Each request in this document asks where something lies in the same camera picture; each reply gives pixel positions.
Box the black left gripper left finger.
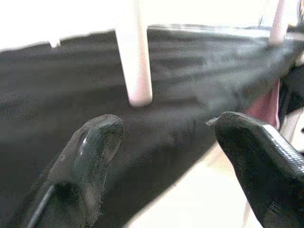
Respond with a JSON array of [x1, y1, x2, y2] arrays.
[[23, 114, 125, 228]]

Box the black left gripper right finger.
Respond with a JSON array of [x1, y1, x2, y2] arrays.
[[205, 111, 304, 228]]

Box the pink cloth item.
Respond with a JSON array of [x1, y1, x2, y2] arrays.
[[246, 79, 282, 130]]

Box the black table cloth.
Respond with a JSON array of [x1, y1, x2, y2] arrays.
[[0, 25, 304, 228]]

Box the long white strip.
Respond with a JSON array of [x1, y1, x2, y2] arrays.
[[147, 23, 271, 32]]

